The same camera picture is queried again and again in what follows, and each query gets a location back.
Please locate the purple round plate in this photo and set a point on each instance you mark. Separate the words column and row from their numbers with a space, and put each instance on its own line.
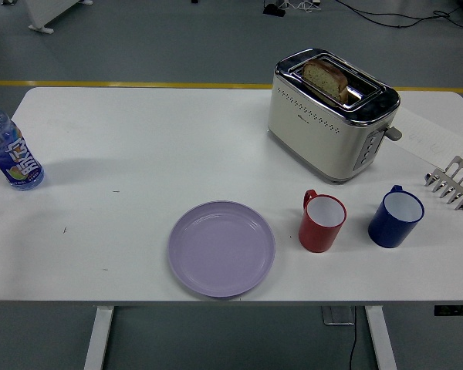
column 222, row 249

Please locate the blue plastic drink bottle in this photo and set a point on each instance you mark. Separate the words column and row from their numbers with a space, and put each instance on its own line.
column 15, row 158

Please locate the white furniture foot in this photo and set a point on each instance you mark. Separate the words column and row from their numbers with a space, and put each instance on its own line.
column 48, row 13

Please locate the white table leg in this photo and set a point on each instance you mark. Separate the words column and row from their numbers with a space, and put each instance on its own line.
column 99, row 339
column 382, row 339

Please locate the red mug white inside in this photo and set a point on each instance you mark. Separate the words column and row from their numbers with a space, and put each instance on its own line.
column 316, row 235

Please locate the cream and chrome toaster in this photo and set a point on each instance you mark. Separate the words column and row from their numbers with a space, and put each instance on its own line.
column 316, row 138

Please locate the black floor device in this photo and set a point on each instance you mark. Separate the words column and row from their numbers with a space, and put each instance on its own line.
column 274, row 10

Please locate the brown bread slice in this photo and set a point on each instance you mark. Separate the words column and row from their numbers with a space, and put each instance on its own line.
column 324, row 79

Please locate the grey box under table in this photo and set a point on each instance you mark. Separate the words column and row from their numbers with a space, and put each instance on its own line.
column 337, row 315

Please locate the blue mug white inside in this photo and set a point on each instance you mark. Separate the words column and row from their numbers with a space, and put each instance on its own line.
column 389, row 231

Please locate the white paper sheet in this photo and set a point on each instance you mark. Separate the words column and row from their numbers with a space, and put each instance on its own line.
column 428, row 135

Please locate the silver metal toast rack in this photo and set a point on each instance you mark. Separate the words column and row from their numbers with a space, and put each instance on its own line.
column 457, row 181

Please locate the black table control panel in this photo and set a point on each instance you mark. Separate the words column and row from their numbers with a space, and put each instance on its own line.
column 455, row 310

